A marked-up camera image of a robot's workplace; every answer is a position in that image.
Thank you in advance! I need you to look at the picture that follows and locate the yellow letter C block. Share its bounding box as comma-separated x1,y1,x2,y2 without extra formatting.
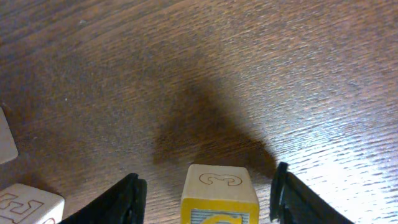
180,164,259,224

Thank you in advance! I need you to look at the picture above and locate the green letter V block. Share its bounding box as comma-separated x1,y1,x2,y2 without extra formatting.
0,108,19,164

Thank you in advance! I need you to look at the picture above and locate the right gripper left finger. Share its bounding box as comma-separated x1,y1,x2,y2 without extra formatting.
60,173,147,224

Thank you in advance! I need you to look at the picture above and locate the white wooden block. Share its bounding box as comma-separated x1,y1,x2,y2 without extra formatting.
1,184,65,224

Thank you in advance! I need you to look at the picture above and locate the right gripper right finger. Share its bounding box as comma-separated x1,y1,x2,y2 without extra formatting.
269,162,353,224

